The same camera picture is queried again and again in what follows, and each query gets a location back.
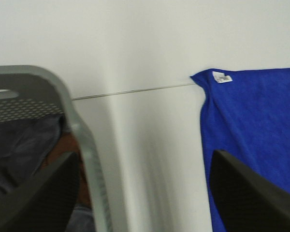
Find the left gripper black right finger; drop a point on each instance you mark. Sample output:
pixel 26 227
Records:
pixel 247 202

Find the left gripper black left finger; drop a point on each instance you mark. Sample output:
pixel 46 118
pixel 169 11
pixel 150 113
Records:
pixel 42 204

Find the blue microfibre towel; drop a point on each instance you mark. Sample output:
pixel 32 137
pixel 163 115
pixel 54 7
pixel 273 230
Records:
pixel 247 114

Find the grey cloth in basket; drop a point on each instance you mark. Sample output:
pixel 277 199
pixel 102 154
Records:
pixel 23 146

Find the brown cloth in basket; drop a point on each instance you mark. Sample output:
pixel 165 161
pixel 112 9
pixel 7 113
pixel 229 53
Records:
pixel 68 152

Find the grey perforated plastic basket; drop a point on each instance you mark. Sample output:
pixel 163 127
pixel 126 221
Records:
pixel 30 92

